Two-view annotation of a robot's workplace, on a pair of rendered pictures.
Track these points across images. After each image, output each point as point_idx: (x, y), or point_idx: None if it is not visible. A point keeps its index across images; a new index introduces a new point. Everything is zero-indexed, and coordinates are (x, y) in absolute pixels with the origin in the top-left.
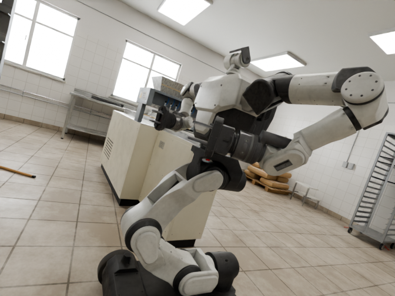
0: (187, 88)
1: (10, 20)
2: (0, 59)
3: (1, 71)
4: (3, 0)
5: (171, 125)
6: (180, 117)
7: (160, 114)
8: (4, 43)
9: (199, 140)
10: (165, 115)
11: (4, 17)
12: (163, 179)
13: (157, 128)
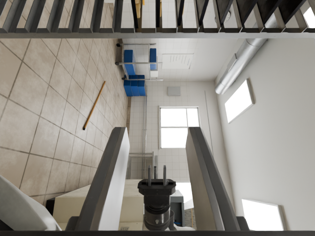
0: None
1: (194, 34)
2: (163, 32)
3: (154, 37)
4: (205, 28)
5: (151, 209)
6: (167, 224)
7: (162, 182)
8: (176, 33)
9: (105, 173)
10: (163, 188)
11: (194, 30)
12: (36, 205)
13: (140, 184)
